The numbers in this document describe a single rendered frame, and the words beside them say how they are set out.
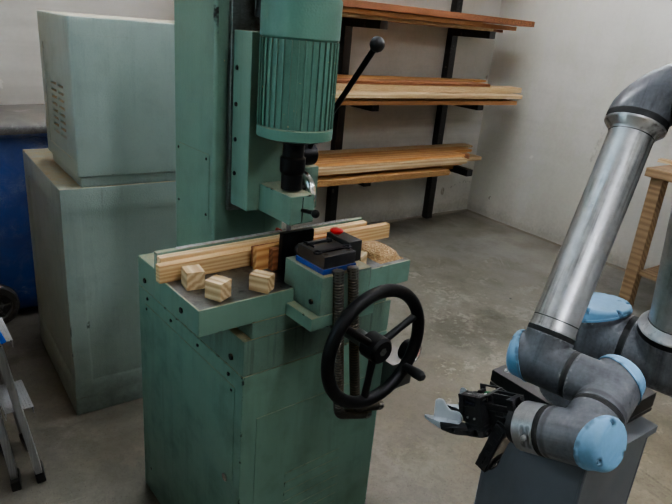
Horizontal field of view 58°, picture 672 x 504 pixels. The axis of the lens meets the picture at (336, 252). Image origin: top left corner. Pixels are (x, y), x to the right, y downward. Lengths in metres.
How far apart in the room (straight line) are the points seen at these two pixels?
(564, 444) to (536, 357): 0.18
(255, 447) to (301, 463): 0.18
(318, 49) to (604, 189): 0.64
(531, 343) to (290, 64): 0.74
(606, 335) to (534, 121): 3.61
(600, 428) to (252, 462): 0.80
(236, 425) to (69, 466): 0.97
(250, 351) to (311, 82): 0.59
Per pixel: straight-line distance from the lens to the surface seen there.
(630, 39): 4.67
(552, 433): 1.10
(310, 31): 1.32
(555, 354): 1.19
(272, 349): 1.37
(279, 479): 1.61
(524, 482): 1.76
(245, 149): 1.48
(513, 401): 1.16
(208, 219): 1.59
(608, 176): 1.25
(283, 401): 1.47
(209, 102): 1.53
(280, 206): 1.43
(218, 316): 1.25
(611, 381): 1.16
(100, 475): 2.25
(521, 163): 5.12
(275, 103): 1.34
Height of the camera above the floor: 1.45
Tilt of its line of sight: 21 degrees down
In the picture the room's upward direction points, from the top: 5 degrees clockwise
